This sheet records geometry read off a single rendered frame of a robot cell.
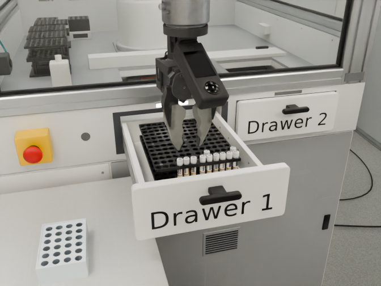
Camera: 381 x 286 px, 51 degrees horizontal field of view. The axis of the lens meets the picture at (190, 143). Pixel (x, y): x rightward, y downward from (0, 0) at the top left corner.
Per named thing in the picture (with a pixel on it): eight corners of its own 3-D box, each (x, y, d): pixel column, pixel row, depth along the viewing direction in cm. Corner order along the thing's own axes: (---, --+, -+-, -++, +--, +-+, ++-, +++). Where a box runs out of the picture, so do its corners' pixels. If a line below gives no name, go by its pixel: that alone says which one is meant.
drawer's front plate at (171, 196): (284, 215, 77) (291, 166, 72) (136, 241, 71) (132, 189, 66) (280, 209, 79) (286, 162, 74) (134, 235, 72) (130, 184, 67)
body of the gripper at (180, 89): (193, 84, 73) (194, 17, 68) (215, 100, 66) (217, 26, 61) (155, 90, 71) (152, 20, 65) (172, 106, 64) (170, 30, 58)
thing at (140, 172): (273, 205, 78) (276, 178, 75) (143, 226, 72) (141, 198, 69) (211, 123, 112) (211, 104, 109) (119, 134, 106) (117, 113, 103)
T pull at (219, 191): (242, 200, 68) (242, 193, 67) (200, 206, 66) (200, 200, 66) (235, 188, 71) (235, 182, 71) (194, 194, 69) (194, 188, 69)
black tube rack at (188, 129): (238, 185, 84) (241, 158, 81) (156, 197, 79) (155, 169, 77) (207, 139, 103) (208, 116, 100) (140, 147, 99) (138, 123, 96)
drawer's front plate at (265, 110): (333, 130, 112) (339, 93, 107) (237, 142, 105) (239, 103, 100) (329, 127, 114) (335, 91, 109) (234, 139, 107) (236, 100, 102)
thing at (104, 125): (355, 129, 117) (365, 82, 110) (-23, 177, 93) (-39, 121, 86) (237, 51, 198) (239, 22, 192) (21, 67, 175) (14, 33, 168)
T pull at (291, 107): (309, 112, 103) (310, 107, 102) (283, 115, 101) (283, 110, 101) (302, 107, 106) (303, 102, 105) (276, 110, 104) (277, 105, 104)
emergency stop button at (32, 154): (43, 163, 88) (40, 147, 86) (24, 165, 87) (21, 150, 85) (44, 157, 90) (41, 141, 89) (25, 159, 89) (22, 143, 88)
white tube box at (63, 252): (88, 277, 71) (85, 260, 69) (39, 285, 69) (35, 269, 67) (88, 232, 81) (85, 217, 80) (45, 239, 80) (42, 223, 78)
